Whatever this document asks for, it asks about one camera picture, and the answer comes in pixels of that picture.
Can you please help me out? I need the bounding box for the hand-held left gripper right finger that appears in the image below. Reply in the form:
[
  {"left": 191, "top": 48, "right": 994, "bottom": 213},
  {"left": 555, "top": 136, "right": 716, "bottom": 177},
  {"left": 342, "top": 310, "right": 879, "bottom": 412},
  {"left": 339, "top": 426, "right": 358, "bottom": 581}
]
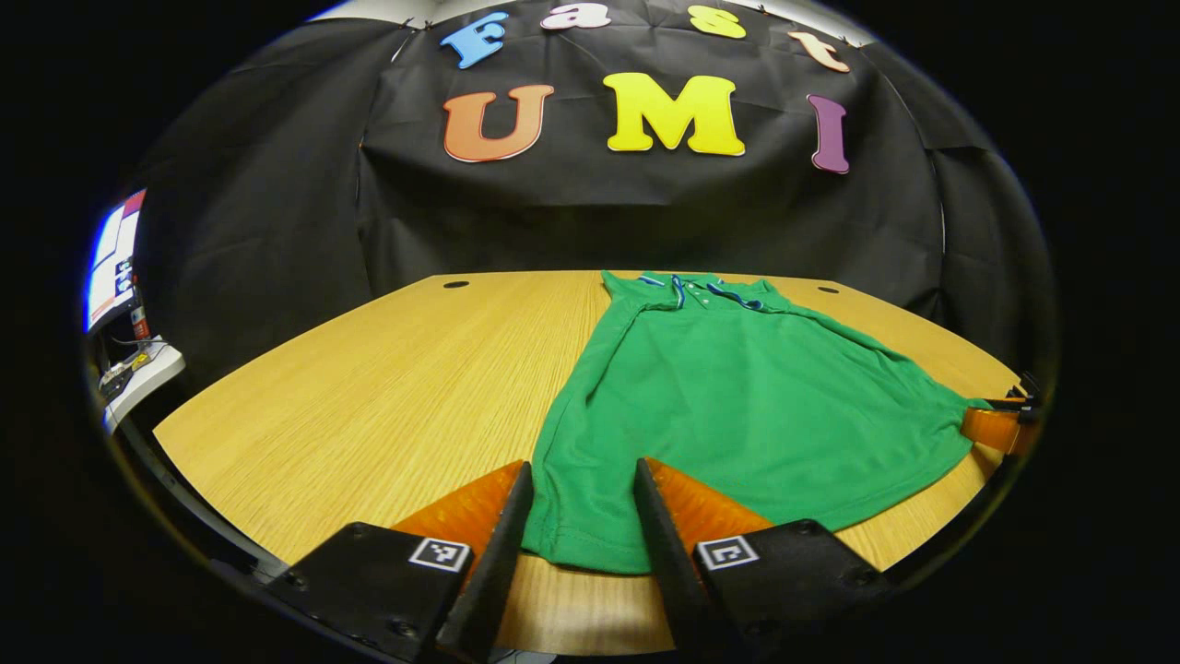
[{"left": 632, "top": 456, "right": 891, "bottom": 664}]

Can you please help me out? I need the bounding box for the black backdrop cloth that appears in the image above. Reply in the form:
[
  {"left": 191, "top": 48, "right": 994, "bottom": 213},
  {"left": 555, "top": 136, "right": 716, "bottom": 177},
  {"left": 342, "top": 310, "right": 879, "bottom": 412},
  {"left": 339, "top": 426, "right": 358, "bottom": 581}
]
[{"left": 129, "top": 0, "right": 1056, "bottom": 388}]

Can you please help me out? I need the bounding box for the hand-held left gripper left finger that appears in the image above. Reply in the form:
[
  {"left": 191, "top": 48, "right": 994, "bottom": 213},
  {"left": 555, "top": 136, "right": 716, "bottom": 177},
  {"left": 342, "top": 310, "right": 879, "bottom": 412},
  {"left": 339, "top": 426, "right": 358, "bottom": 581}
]
[{"left": 267, "top": 459, "right": 536, "bottom": 664}]

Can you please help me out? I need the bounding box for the green T-shirt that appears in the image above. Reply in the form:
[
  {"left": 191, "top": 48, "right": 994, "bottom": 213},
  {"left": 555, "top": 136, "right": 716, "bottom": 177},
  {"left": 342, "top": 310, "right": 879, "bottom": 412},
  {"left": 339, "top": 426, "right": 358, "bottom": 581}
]
[{"left": 521, "top": 270, "right": 992, "bottom": 575}]

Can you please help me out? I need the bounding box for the white side desk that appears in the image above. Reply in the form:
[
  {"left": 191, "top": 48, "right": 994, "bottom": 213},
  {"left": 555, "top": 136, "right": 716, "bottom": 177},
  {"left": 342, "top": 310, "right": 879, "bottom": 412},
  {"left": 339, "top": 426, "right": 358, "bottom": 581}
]
[{"left": 97, "top": 337, "right": 185, "bottom": 434}]

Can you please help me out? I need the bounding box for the computer monitor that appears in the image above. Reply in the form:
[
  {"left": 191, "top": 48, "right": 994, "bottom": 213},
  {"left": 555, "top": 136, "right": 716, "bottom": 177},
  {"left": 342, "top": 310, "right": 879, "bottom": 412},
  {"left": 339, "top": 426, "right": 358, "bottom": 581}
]
[{"left": 85, "top": 189, "right": 148, "bottom": 335}]

